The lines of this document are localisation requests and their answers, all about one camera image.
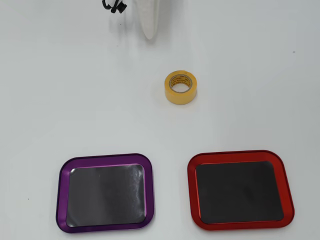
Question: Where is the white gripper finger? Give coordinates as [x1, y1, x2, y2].
[135, 0, 161, 41]

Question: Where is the yellow masking tape roll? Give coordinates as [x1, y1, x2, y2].
[164, 70, 198, 106]

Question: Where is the purple metal tray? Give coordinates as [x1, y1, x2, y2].
[55, 152, 156, 234]

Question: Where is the red metal tray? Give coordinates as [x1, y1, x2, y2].
[186, 149, 296, 231]

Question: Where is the black cable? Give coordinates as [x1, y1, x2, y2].
[101, 0, 128, 14]

